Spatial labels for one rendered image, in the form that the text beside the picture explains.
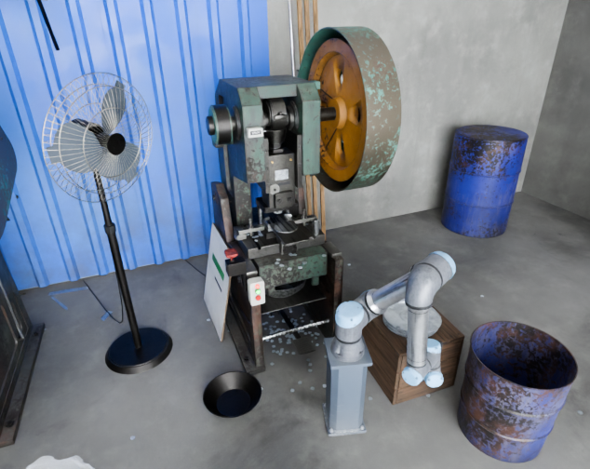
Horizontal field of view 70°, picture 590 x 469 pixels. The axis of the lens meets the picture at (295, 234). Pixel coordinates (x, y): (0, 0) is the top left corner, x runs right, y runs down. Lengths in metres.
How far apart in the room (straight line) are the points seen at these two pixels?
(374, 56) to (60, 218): 2.40
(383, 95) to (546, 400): 1.42
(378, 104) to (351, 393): 1.30
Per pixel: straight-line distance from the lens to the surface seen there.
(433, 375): 1.90
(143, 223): 3.44
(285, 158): 2.16
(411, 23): 3.91
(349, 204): 3.97
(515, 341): 2.36
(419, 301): 1.56
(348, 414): 2.16
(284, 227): 2.25
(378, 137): 1.99
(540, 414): 2.12
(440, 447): 2.29
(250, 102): 2.01
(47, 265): 3.61
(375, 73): 2.00
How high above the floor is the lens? 1.79
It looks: 27 degrees down
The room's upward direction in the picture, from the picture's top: 1 degrees counter-clockwise
